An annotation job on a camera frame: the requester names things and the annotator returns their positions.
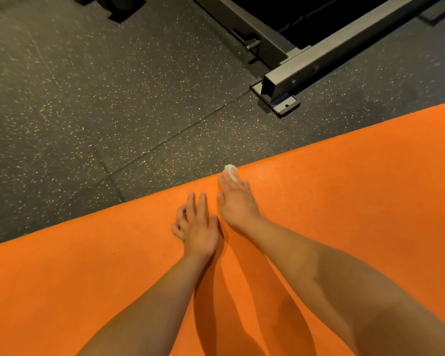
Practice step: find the gray metal rack frame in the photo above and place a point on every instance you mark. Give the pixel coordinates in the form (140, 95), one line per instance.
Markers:
(319, 51)

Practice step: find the person's left forearm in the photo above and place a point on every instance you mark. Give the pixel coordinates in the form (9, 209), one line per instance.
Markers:
(159, 307)

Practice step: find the person's left little finger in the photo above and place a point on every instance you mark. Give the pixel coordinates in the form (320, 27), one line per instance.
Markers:
(177, 230)

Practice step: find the person's left hand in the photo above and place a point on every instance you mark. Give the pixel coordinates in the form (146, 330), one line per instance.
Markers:
(198, 233)

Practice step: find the orange exercise mat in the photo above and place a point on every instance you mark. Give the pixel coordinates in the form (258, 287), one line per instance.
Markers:
(356, 203)

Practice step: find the person's left thumb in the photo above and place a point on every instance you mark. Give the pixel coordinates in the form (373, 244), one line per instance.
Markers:
(214, 223)

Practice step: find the white wipe cloth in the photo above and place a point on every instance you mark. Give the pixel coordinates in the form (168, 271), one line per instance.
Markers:
(231, 171)

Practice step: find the person's left middle finger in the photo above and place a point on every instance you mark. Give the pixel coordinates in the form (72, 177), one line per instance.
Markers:
(191, 203)

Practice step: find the black weight plate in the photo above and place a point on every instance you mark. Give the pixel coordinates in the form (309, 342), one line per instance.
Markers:
(113, 3)

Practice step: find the person's right forearm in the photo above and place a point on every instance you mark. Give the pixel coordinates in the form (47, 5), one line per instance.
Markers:
(341, 285)

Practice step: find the black rack platform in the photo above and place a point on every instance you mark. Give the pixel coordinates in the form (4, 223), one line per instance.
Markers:
(311, 14)

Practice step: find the person's right thumb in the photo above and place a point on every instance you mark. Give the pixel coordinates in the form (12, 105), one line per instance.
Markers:
(220, 200)

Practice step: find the person's right hand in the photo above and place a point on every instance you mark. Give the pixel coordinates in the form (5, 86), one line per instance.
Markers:
(237, 207)

